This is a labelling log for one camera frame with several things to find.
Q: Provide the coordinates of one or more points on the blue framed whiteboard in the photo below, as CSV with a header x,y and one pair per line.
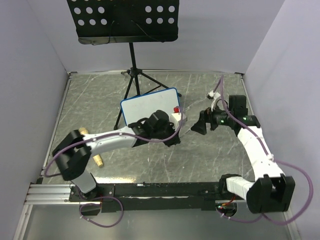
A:
x,y
138,107

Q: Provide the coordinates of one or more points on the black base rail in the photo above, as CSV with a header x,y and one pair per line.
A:
x,y
154,196

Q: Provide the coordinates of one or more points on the wooden mallet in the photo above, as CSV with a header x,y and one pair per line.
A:
x,y
97,158

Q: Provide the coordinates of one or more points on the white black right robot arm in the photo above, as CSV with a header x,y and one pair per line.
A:
x,y
271,191

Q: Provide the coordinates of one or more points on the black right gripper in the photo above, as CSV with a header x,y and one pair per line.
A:
x,y
200,126

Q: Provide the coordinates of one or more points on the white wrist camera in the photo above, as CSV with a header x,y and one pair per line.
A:
x,y
177,118
214,97

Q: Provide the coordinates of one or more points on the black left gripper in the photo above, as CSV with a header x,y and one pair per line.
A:
x,y
175,140

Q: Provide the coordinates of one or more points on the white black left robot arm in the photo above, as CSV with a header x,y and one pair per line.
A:
x,y
74,151

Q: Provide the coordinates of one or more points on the black music stand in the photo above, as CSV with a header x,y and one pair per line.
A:
x,y
103,22

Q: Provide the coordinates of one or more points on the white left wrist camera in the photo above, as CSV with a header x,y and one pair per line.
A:
x,y
177,118

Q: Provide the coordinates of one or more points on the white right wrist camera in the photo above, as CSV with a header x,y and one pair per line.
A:
x,y
214,97

